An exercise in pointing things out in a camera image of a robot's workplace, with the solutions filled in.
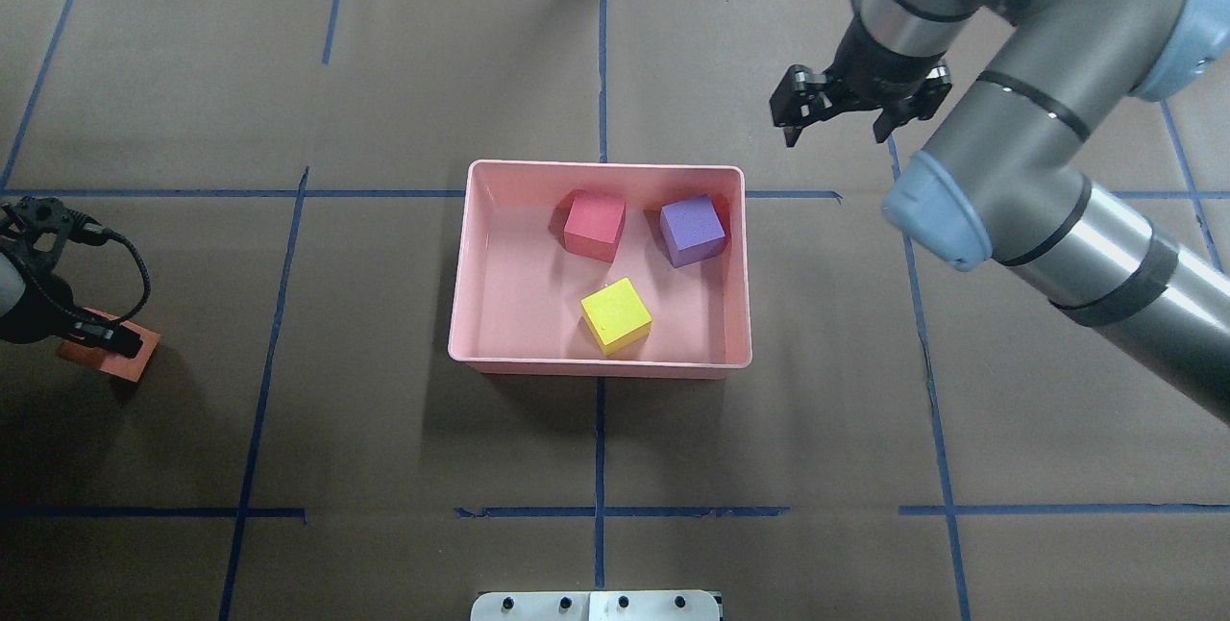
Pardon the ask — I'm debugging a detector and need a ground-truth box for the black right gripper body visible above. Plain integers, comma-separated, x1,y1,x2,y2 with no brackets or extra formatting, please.
827,20,943,109

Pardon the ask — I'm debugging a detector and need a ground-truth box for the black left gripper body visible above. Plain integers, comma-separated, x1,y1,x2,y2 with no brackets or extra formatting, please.
1,271,74,344

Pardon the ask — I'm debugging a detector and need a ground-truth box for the orange foam block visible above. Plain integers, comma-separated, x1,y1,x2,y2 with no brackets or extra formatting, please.
57,309,161,382

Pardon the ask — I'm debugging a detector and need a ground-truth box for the purple foam block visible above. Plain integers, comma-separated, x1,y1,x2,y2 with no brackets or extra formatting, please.
659,193,726,269

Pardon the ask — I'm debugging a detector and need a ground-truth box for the red foam block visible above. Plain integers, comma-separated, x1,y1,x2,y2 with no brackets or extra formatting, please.
563,191,627,263

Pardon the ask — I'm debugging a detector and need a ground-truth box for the yellow foam block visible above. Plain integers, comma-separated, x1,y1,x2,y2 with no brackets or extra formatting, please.
581,278,653,357

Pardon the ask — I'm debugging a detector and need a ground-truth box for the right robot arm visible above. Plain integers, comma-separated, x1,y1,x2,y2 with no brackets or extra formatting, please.
769,0,1229,421

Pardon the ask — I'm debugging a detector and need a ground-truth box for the pink plastic bin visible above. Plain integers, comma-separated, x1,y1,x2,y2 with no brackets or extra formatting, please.
448,160,754,379

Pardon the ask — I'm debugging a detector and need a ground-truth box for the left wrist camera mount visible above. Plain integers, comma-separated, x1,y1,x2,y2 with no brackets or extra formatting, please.
1,196,121,271

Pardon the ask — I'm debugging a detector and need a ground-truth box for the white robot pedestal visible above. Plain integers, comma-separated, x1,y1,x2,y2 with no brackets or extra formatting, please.
469,589,726,620

